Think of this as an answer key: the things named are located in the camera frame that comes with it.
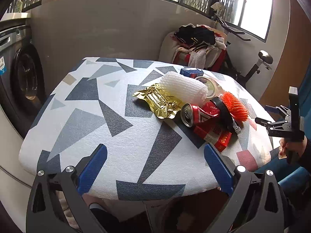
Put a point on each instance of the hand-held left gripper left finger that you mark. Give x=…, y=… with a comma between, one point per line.
x=93, y=167

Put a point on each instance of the blue carton box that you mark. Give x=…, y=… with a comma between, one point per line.
x=192, y=72

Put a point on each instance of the black exercise bike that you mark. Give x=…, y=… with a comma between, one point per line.
x=243, y=53

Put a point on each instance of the person's right hand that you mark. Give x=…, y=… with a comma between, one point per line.
x=283, y=148

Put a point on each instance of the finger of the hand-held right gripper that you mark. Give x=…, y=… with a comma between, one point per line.
x=272, y=125
x=277, y=109

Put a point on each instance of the patterned round table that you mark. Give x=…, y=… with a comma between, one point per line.
x=97, y=126

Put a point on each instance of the pile of dark clothes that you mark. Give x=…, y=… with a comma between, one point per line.
x=196, y=36

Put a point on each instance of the white towel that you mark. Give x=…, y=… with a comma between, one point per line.
x=197, y=58

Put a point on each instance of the white cup with peeled lid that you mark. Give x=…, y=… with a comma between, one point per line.
x=210, y=84

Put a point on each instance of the white foam fruit net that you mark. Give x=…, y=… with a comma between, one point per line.
x=182, y=87

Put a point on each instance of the orange spiky brush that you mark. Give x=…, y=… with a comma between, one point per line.
x=237, y=106

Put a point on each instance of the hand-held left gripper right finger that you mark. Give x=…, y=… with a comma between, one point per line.
x=217, y=167

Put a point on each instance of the wooden door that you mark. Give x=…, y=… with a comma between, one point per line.
x=291, y=41

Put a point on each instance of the pale green bottle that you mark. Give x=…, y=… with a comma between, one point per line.
x=18, y=4

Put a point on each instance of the gold foil wrapper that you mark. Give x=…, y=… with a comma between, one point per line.
x=158, y=99

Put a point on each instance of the grey washing machine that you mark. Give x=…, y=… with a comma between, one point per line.
x=21, y=77

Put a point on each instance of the crushed red can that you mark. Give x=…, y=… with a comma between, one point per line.
x=196, y=116

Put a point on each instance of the red paper packet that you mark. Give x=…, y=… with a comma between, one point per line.
x=213, y=137

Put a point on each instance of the red cloth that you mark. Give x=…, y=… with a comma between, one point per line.
x=220, y=60

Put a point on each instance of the beige chair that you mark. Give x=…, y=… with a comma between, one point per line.
x=168, y=46

